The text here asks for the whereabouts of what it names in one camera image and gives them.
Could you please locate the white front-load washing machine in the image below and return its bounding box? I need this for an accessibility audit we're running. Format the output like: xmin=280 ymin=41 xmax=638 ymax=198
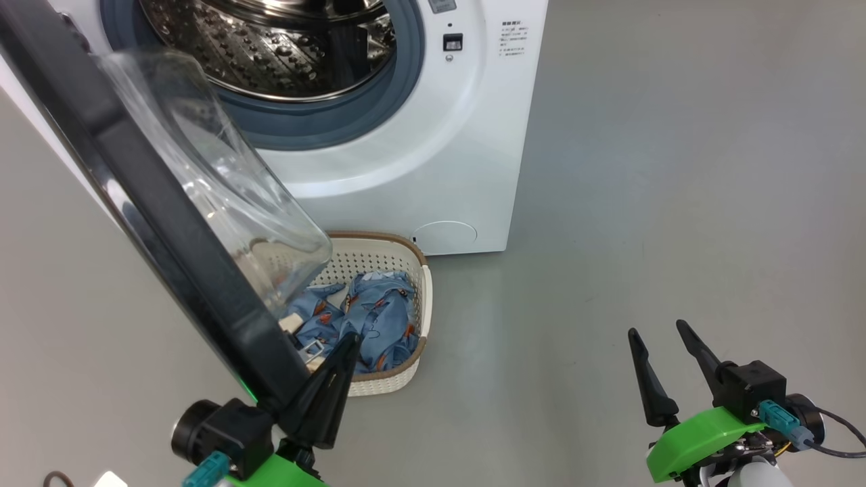
xmin=0 ymin=0 xmax=549 ymax=256

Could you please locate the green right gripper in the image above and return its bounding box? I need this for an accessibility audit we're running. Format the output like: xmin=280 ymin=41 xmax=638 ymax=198
xmin=628 ymin=320 xmax=789 ymax=484

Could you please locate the grey rubber door gasket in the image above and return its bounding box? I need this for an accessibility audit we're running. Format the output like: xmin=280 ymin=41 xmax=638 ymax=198
xmin=100 ymin=0 xmax=426 ymax=151

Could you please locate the round white filter cover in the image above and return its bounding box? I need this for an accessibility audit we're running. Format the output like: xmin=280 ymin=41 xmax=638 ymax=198
xmin=413 ymin=221 xmax=478 ymax=254

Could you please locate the black round glass washer door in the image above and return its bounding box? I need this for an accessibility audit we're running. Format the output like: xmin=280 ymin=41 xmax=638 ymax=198
xmin=0 ymin=0 xmax=334 ymax=410

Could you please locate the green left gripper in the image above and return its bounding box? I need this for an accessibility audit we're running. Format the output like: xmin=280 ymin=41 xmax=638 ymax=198
xmin=227 ymin=331 xmax=363 ymax=487

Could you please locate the blue garment orange print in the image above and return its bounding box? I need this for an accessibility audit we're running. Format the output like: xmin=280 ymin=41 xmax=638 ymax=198
xmin=338 ymin=271 xmax=419 ymax=375

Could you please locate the stainless steel washing machine drum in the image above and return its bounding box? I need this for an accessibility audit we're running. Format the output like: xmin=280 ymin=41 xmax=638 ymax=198
xmin=139 ymin=0 xmax=396 ymax=102

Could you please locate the black cable teal plug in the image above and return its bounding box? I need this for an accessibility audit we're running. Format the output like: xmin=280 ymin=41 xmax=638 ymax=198
xmin=181 ymin=452 xmax=231 ymax=487
xmin=758 ymin=399 xmax=866 ymax=459

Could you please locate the cream perforated basket brown rim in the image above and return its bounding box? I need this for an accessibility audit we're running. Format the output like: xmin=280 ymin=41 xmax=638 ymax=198
xmin=250 ymin=231 xmax=434 ymax=397

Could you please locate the small printed text label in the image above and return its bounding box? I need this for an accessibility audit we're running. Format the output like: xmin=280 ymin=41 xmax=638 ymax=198
xmin=501 ymin=20 xmax=528 ymax=56

